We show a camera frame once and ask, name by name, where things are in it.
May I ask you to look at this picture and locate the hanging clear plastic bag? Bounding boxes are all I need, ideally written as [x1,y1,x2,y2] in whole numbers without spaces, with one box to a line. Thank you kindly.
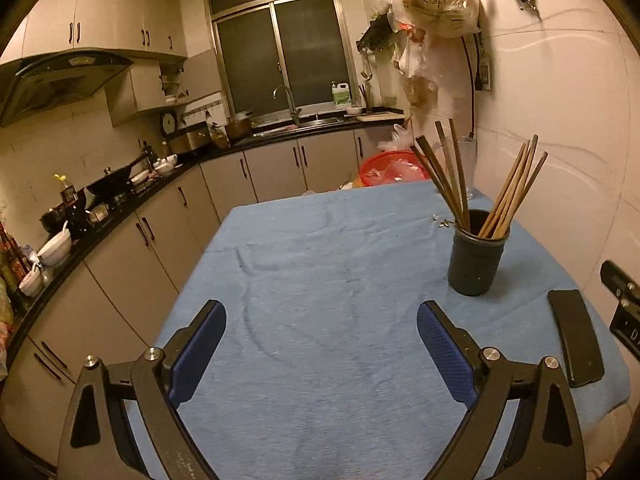
[396,25,442,86]

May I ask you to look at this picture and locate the white ceramic bowl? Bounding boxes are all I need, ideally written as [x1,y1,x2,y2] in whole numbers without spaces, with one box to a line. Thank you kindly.
[19,272,46,297]
[36,232,74,267]

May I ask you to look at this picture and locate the black utensil holder cup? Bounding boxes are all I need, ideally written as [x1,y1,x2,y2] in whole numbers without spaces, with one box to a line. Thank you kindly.
[446,208,511,297]

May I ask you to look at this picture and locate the black power cable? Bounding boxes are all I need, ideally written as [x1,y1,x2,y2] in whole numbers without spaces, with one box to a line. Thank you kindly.
[461,35,478,139]

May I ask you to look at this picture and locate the blue towel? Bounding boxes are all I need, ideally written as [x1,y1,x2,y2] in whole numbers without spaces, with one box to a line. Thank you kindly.
[127,180,631,480]

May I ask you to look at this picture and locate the wall power outlet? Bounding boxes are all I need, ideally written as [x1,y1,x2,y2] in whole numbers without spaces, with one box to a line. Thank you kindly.
[473,35,497,94]

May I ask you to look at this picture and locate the black wok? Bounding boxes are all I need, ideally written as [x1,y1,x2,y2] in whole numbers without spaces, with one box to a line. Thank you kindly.
[86,152,157,198]

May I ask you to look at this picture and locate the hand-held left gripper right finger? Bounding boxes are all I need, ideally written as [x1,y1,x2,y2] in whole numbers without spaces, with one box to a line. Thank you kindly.
[416,300,587,480]

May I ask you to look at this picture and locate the crumpled clear plastic bag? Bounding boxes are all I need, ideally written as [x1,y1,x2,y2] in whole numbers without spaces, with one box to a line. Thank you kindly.
[377,122,418,153]

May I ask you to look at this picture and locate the upper kitchen cabinets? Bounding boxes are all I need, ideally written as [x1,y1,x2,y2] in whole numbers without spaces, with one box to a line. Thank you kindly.
[0,0,190,63]

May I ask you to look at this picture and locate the glass pitcher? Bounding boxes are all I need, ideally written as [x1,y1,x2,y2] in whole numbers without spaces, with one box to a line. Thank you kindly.
[431,136,478,201]

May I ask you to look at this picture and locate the hanging bag with brown contents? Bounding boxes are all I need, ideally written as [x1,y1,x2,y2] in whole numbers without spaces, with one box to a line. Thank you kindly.
[402,76,442,111]

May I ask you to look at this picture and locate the kitchen cabinets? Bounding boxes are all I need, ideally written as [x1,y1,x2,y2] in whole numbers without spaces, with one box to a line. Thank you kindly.
[0,0,190,63]
[0,127,401,466]

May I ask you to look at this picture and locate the metal box appliance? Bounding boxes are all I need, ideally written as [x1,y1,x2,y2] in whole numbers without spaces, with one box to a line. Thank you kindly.
[170,127,213,155]

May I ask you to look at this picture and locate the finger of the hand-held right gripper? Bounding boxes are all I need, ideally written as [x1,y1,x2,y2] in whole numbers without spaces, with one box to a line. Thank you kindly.
[600,260,640,307]

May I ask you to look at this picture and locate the yellow-capped oil bottle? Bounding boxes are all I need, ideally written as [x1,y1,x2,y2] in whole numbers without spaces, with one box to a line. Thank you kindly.
[54,174,77,208]

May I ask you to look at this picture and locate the black kitchen countertop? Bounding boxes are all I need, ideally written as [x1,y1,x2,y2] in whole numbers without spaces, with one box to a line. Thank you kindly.
[0,110,407,366]

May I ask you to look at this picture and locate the lower kitchen cabinets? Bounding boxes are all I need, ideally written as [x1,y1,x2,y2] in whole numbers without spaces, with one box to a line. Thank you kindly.
[0,127,401,466]

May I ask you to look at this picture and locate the grey range hood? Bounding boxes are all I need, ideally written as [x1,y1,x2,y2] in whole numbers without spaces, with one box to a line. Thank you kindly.
[0,47,136,128]

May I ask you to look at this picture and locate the metal kitchen faucet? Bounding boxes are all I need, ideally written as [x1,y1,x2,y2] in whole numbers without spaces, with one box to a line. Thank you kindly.
[272,85,302,126]

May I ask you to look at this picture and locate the bunch of chopsticks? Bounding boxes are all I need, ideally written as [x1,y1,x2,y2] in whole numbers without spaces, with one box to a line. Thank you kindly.
[410,118,549,240]

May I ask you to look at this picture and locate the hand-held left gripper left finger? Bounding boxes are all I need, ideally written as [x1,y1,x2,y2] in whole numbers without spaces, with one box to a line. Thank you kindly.
[56,300,227,480]

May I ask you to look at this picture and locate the red plastic colander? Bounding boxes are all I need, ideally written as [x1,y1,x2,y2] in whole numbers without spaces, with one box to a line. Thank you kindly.
[360,150,433,188]

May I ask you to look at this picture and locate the metal cooking pot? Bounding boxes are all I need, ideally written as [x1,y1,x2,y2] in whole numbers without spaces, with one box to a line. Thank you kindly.
[225,112,255,142]

